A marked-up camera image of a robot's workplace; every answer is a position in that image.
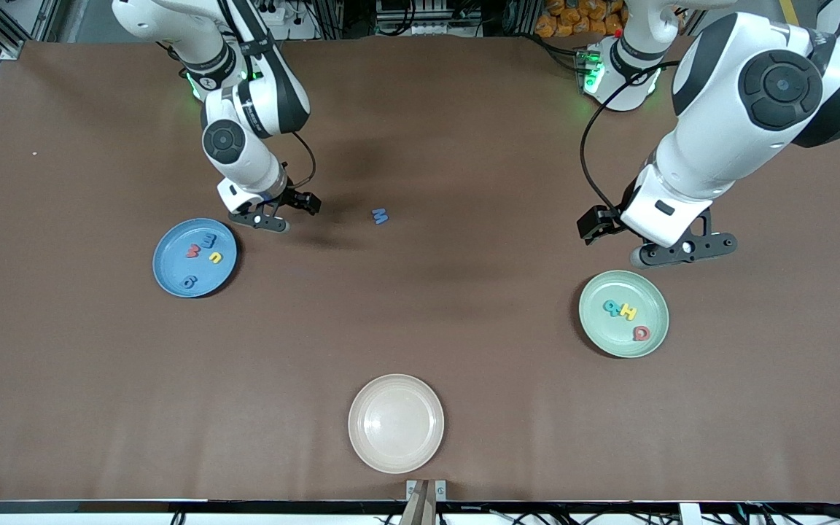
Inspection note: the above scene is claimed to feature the blue round plate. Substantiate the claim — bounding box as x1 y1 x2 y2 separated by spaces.
152 218 238 299

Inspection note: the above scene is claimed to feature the green round plate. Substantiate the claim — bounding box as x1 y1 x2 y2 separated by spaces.
578 270 670 359

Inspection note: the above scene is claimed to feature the orange objects pile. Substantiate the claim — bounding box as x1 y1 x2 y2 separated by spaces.
534 0 625 39

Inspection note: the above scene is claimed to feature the black equipment rack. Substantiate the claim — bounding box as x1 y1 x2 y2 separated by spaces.
375 0 485 37

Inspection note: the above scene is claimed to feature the beige round plate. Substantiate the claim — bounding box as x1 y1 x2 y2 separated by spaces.
348 374 446 475

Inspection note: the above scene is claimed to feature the brown table cover mat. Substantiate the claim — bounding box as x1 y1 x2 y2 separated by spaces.
0 36 840 504

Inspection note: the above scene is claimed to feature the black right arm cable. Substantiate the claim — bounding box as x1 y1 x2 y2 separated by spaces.
216 0 317 190

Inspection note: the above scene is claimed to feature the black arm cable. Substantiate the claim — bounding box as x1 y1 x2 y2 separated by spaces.
580 61 680 214
216 0 317 190

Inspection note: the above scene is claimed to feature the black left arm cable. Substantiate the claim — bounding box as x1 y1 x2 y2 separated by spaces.
580 61 680 214

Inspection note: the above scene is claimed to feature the small metal edge bracket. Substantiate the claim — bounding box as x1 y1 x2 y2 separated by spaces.
405 479 448 502

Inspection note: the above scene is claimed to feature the white table edge rail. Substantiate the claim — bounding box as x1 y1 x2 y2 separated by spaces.
0 499 840 525

